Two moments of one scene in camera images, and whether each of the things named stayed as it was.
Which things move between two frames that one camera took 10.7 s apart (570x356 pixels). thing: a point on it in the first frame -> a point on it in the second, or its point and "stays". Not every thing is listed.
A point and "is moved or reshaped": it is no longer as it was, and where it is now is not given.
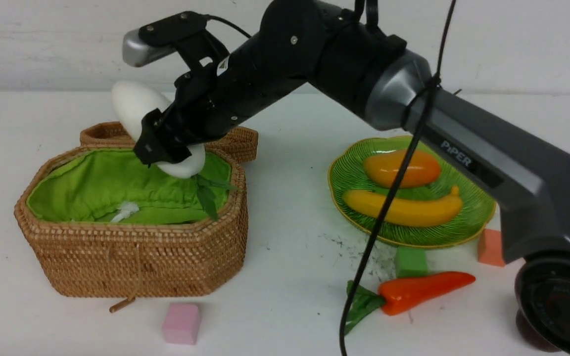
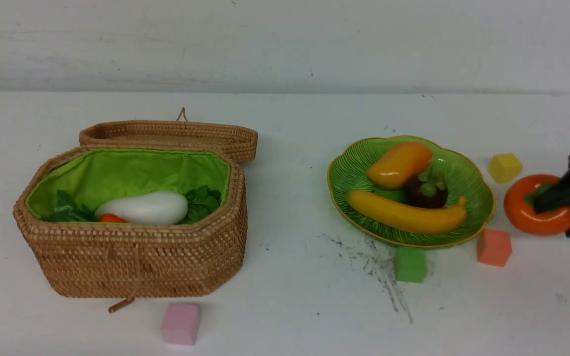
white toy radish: x=132 y=100 -> x=152 y=208
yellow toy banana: x=407 y=209 is moved or reshaped
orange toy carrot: x=400 y=294 -> x=112 y=218
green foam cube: x=410 y=261 stays
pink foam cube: x=180 y=325 stays
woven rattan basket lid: x=243 y=141 stays
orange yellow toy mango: x=381 y=167 is moved or reshaped
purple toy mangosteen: x=531 y=335 -> x=412 y=195
